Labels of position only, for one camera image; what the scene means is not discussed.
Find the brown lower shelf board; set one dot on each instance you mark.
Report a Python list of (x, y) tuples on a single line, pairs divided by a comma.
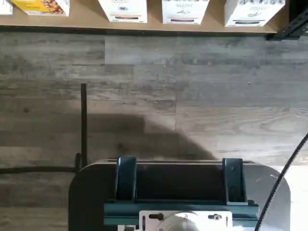
[(84, 21)]

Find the white box pink strip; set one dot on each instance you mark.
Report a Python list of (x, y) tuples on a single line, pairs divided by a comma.
[(183, 12)]

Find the dark rounded robot base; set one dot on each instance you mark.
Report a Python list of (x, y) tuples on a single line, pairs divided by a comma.
[(91, 192)]

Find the white box green strip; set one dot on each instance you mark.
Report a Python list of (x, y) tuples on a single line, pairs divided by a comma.
[(252, 12)]

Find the white box orange strip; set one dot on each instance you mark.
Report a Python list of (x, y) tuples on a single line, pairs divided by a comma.
[(125, 12)]

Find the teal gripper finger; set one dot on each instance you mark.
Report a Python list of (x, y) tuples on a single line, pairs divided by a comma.
[(126, 178), (234, 183)]

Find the purely elizabeth yellow box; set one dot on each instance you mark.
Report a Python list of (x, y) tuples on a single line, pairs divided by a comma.
[(41, 7)]

